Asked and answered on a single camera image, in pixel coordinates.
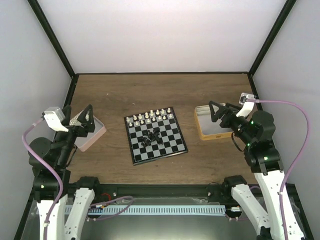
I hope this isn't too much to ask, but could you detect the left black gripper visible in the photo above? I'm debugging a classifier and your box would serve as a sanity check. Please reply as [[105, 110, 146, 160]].
[[56, 104, 97, 168]]

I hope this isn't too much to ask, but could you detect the light blue slotted cable duct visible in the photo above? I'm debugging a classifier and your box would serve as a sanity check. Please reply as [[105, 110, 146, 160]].
[[88, 205, 226, 217]]

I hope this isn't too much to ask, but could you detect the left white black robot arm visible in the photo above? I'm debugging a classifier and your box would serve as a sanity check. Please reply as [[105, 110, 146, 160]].
[[22, 104, 102, 240]]

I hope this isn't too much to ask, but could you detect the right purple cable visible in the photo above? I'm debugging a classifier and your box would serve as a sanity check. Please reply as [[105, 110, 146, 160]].
[[247, 98, 311, 240]]

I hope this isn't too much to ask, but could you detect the gold metal tin tray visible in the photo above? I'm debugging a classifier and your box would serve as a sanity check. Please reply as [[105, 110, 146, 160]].
[[194, 105, 232, 141]]

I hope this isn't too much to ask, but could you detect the black and silver chessboard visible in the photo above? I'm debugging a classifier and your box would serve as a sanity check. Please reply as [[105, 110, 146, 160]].
[[123, 106, 188, 166]]

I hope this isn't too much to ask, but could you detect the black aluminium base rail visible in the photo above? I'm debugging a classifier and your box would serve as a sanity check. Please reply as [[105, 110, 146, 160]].
[[67, 183, 233, 203]]

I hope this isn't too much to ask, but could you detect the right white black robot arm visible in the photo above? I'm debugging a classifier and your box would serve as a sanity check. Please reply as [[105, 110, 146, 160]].
[[208, 99, 306, 240]]

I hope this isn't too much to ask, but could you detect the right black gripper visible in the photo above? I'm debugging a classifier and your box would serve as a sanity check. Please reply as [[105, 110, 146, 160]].
[[209, 100, 255, 146]]

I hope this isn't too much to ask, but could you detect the pile of black chess pieces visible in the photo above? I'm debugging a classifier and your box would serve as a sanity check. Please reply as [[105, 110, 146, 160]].
[[138, 127, 164, 148]]

